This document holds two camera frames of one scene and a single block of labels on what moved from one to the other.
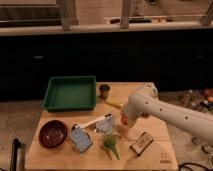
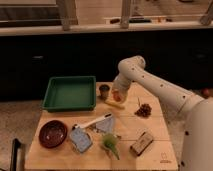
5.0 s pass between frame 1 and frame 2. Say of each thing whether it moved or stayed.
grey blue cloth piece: stayed
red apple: moved
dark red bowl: stayed
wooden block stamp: stayed
